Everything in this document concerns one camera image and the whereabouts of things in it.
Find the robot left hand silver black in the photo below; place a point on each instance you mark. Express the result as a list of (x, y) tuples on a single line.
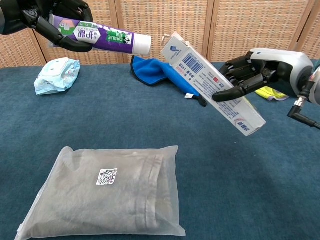
[(17, 15)]

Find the robot right hand silver black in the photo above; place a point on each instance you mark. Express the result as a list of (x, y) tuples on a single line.
[(280, 67)]

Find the white and pink toothpaste box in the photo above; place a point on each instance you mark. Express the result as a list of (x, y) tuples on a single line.
[(200, 75)]

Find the purple and white toothpaste tube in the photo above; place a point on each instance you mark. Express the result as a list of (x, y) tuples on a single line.
[(100, 36)]

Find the robot right arm grey-blue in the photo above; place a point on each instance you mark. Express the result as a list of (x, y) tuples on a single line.
[(315, 85)]

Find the yellow-green cloth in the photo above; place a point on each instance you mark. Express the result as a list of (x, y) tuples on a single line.
[(271, 93)]

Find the light blue wet wipes pack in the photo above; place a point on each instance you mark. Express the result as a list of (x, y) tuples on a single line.
[(55, 75)]

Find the woven wooden folding screen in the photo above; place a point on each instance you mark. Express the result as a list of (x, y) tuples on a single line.
[(175, 27)]

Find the blue cloth with black trim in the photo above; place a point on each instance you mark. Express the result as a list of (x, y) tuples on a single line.
[(155, 71)]

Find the dark teal table cover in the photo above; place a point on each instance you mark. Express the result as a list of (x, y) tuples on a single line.
[(125, 120)]

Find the grey garment in plastic bag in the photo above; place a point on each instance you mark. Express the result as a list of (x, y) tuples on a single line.
[(105, 197)]

